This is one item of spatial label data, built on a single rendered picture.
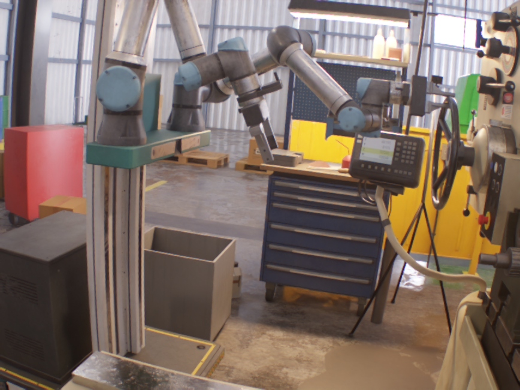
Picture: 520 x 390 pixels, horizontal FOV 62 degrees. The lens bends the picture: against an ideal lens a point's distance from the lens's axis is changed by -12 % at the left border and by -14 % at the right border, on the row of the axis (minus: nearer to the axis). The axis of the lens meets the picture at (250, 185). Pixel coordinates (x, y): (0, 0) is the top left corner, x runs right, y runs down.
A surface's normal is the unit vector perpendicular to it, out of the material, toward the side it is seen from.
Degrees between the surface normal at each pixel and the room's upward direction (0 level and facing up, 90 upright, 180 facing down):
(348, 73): 90
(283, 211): 90
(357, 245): 90
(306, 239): 90
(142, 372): 0
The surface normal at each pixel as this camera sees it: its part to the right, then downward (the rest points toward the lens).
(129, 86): 0.13, 0.33
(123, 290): 0.96, 0.13
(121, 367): 0.08, -0.98
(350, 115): -0.59, 0.12
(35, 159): 0.84, 0.18
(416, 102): -0.22, 0.04
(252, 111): -0.14, 0.32
